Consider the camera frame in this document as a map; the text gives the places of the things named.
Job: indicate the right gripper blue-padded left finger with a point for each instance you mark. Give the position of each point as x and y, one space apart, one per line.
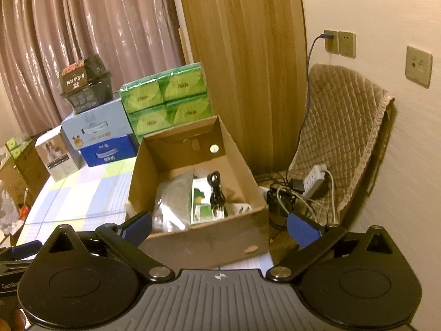
124 240

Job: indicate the double wall socket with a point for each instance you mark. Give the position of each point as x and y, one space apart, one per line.
342 43

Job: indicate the pink brown curtain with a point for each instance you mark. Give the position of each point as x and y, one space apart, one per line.
39 38

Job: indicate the white power strip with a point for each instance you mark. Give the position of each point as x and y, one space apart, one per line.
314 180

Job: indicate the single wall outlet plate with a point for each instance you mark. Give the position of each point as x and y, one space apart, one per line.
418 66

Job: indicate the silver foil pouch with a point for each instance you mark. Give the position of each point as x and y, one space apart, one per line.
172 204

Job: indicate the checkered tablecloth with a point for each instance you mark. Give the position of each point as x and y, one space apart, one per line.
86 199

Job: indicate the light blue milk carton box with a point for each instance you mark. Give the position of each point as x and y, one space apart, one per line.
98 124

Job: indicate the small white case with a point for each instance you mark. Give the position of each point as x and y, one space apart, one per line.
236 208

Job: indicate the green tissue pack stack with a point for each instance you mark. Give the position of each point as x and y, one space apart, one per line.
171 98

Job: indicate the person's left hand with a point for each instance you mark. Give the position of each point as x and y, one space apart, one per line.
18 322

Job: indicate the dark blue milk carton box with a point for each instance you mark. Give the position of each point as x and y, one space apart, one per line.
114 149

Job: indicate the brown cardboard box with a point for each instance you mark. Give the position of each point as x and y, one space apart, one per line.
206 148

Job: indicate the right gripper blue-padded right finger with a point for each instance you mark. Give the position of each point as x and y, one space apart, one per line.
314 240

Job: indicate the brown cardboard boxes on floor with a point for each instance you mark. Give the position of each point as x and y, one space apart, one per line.
23 172

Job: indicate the black instant noodle bowl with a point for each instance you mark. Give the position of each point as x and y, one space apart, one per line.
86 84

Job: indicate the quilted brown chair cushion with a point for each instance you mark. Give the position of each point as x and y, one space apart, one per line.
347 129

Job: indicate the white and brown product box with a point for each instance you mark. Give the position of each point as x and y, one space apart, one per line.
57 154

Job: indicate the green and white small box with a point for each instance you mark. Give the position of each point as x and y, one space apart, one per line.
201 209

